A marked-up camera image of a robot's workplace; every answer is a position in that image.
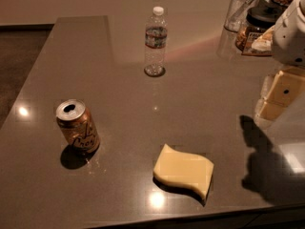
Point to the orange soda can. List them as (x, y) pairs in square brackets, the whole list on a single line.
[(75, 121)]

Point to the snack jar with black lid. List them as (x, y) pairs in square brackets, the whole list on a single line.
[(257, 21)]

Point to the clear plastic water bottle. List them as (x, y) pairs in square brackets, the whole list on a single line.
[(155, 43)]

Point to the yellow wavy sponge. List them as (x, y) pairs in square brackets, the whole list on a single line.
[(184, 170)]

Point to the clear glass container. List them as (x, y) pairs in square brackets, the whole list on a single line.
[(237, 12)]

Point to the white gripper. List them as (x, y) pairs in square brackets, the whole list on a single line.
[(290, 38)]

